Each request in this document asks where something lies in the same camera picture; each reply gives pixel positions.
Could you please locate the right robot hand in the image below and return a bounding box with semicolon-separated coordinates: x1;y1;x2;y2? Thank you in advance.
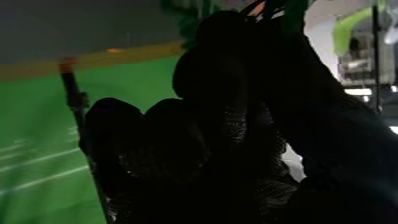
82;0;398;224

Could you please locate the thin black pole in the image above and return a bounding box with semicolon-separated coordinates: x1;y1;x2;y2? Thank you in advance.
370;0;384;114

